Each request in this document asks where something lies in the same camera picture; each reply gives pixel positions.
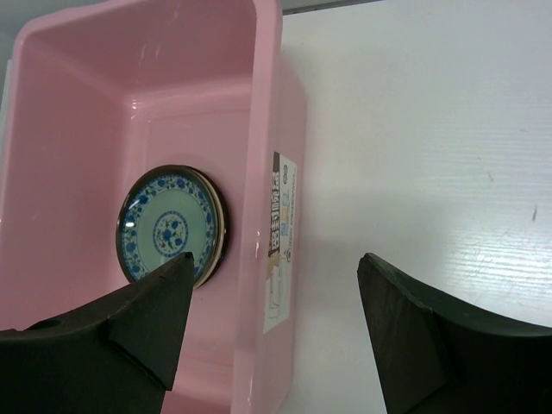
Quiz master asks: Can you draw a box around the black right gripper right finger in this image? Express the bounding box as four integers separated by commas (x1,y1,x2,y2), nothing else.
357,254,551,413

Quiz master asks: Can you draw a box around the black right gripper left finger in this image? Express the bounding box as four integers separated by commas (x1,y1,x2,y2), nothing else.
1,253,194,413

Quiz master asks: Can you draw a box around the bin label sticker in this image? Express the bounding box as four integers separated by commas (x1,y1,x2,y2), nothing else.
263,152,298,333

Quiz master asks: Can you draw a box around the pink plastic bin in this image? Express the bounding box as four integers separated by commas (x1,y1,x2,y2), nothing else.
1,1,307,413

